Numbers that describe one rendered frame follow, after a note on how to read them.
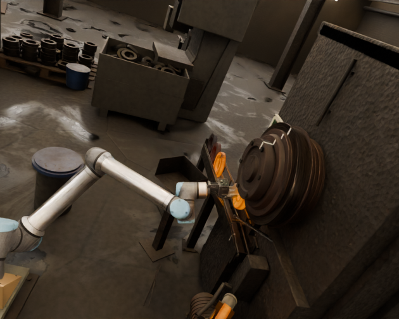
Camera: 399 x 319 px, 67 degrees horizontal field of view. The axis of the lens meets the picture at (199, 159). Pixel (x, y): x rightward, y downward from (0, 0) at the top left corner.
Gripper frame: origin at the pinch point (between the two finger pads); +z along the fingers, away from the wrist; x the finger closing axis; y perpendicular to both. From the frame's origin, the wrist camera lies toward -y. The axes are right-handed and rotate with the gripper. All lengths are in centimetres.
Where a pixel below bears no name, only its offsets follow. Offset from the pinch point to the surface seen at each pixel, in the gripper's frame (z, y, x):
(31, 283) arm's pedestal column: -118, -51, -16
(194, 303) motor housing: -28, -28, -47
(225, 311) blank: -20, 0, -67
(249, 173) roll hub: -4.9, 29.6, -22.9
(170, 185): -40.2, -13.9, 25.2
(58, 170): -112, -11, 38
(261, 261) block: 0.5, -4.3, -42.8
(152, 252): -53, -72, 21
